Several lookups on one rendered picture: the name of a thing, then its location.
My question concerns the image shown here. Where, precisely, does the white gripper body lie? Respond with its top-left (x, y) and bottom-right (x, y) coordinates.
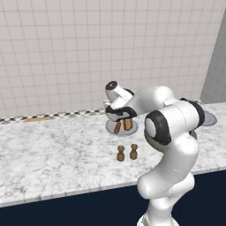
top-left (105, 112), bottom-right (125, 123)

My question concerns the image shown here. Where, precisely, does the red sausage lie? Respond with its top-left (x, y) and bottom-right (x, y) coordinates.
top-left (113, 119), bottom-right (123, 135)

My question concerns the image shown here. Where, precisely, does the yellow bun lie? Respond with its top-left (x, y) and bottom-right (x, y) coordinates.
top-left (123, 118), bottom-right (134, 132)

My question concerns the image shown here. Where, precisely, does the grey bowl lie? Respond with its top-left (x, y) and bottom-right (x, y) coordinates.
top-left (105, 117), bottom-right (139, 137)

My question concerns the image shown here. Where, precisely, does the grey plate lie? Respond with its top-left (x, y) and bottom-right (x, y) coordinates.
top-left (200, 110), bottom-right (218, 127)

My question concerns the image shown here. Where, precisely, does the brown wooden shaker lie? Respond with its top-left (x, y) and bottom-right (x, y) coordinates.
top-left (116, 144), bottom-right (126, 162)
top-left (129, 143), bottom-right (139, 161)

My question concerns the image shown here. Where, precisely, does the brown flat board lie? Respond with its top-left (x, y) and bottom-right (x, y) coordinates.
top-left (22, 116), bottom-right (56, 123)

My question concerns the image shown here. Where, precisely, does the dark blue counter front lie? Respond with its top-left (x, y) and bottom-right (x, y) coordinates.
top-left (0, 169), bottom-right (226, 226)

